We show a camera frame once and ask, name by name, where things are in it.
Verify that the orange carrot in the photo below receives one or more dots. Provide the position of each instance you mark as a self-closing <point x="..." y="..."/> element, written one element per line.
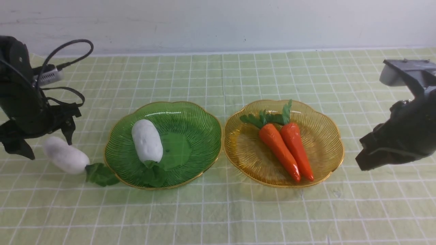
<point x="269" y="134"/>
<point x="291" y="135"/>

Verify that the white radish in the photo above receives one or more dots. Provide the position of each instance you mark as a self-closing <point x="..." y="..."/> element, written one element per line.
<point x="149" y="150"/>
<point x="73" y="161"/>

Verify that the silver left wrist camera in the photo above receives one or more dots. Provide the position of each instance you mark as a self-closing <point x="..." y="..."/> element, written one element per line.
<point x="50" y="75"/>

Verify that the green ribbed plastic plate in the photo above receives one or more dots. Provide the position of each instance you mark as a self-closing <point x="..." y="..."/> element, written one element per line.
<point x="191" y="140"/>

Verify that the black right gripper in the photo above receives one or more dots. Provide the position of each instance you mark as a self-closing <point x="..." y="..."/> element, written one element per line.
<point x="408" y="135"/>

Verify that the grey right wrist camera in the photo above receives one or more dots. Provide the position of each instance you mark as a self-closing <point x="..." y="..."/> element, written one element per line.
<point x="417" y="75"/>

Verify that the amber ribbed plastic plate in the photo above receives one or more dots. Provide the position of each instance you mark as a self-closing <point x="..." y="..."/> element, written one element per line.
<point x="320" y="136"/>

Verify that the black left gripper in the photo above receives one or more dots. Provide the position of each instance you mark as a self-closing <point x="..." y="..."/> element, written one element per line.
<point x="25" y="103"/>

